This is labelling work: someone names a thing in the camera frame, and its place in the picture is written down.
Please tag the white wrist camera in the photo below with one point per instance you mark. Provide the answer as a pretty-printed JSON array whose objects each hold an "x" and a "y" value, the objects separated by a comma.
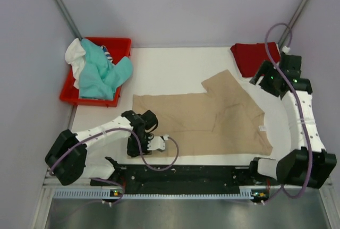
[
  {"x": 157, "y": 143},
  {"x": 285, "y": 49}
]

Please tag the folded red t-shirt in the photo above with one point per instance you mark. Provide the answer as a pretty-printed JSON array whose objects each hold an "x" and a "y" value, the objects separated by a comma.
[{"x": 252, "y": 59}]

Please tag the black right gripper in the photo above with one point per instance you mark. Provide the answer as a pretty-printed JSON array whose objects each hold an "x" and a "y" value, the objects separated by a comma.
[{"x": 263, "y": 69}]

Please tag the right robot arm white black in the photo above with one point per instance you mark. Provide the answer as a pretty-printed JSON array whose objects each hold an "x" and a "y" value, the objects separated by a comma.
[{"x": 306, "y": 145}]

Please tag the aluminium corner post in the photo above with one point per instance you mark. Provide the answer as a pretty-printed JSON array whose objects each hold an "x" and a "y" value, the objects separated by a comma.
[
  {"x": 68, "y": 18},
  {"x": 293, "y": 21}
]

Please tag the right aluminium corner post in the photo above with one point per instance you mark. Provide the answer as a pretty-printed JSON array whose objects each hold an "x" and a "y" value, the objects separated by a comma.
[{"x": 293, "y": 21}]

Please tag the light blue cable duct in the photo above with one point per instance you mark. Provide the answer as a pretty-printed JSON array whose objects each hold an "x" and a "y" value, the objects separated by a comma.
[{"x": 114, "y": 193}]

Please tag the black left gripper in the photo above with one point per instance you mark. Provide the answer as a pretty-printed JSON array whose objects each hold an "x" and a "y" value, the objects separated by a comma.
[{"x": 133, "y": 151}]

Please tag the white t-shirt in bin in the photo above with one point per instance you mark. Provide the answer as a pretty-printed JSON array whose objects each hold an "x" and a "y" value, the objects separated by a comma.
[{"x": 74, "y": 56}]

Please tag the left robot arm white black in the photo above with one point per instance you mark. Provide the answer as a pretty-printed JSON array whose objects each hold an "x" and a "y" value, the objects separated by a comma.
[{"x": 75, "y": 156}]

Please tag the left aluminium corner post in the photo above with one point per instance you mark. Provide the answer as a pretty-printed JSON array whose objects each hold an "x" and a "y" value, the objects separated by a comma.
[{"x": 68, "y": 18}]

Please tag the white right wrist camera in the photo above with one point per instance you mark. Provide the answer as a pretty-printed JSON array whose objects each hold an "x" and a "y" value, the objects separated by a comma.
[{"x": 285, "y": 49}]

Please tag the beige t-shirt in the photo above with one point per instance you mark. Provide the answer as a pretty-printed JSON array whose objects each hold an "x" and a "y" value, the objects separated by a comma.
[{"x": 223, "y": 120}]

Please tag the red plastic bin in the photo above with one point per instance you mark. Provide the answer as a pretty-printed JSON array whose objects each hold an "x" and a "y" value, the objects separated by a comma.
[{"x": 118, "y": 48}]

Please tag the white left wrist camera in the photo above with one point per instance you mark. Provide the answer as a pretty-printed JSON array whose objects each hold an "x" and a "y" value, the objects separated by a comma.
[{"x": 157, "y": 143}]

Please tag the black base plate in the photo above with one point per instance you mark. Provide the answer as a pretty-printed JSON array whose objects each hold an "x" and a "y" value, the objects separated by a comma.
[{"x": 187, "y": 179}]

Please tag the red white blue striped shirt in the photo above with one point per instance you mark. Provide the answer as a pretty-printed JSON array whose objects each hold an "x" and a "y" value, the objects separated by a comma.
[{"x": 109, "y": 58}]

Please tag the teal t-shirt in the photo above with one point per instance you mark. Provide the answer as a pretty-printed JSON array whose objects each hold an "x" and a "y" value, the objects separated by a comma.
[{"x": 100, "y": 78}]

